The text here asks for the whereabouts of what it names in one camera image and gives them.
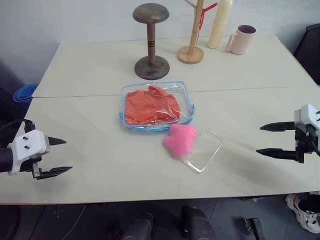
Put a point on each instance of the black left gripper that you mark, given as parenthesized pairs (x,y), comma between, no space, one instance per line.
(30,166)

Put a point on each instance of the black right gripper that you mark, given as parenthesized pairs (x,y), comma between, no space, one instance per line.
(303,141)

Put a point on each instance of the clear plastic pouch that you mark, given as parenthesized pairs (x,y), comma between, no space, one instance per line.
(205,152)

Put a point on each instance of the clear zip bag blue trim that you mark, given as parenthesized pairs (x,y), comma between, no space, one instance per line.
(186,100)

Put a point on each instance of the orange cloth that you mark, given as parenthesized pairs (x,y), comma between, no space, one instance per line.
(147,107)

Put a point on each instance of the white black sneaker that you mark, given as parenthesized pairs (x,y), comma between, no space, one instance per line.
(303,212)

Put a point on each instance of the black chair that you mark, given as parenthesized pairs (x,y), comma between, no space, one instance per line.
(308,55)

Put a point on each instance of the pink fluffy cloth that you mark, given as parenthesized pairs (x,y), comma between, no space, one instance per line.
(181,141)

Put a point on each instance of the pink mug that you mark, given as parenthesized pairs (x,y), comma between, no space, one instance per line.
(242,41)

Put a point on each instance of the dark rounded shape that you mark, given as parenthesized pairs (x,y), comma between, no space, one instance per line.
(140,227)

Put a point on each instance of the light wooden rack stand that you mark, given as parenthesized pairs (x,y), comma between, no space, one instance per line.
(191,51)

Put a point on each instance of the tall cream cylinder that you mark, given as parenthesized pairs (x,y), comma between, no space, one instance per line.
(220,23)

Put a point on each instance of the dark wooden hat stand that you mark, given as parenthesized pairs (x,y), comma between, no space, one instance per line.
(151,50)

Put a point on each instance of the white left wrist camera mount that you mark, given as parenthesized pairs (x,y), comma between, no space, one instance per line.
(27,146)

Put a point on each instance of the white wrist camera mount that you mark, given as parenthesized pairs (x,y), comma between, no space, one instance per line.
(308,116)
(27,146)

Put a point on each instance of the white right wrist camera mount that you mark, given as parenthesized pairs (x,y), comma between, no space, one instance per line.
(308,116)

